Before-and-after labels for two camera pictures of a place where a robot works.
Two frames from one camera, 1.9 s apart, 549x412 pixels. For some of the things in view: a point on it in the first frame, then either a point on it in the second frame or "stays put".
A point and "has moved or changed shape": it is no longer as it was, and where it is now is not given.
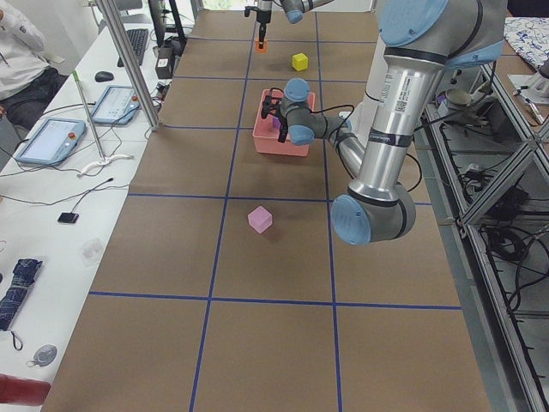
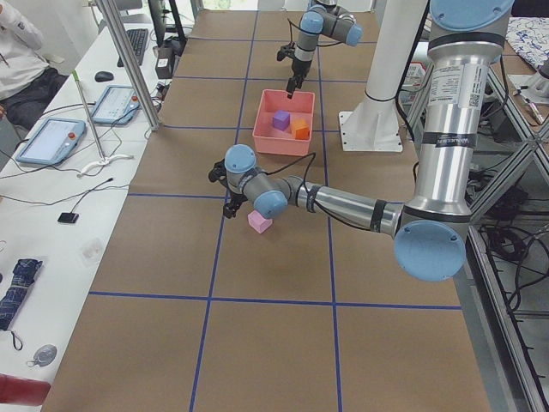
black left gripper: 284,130 → 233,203
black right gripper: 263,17 → 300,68
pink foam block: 260,219 stays put
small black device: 68,218 stays put
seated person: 27,82 stays put
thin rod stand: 105,159 stays put
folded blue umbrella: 25,273 stays put
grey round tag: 44,355 stays put
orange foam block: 262,51 has moved or changed shape
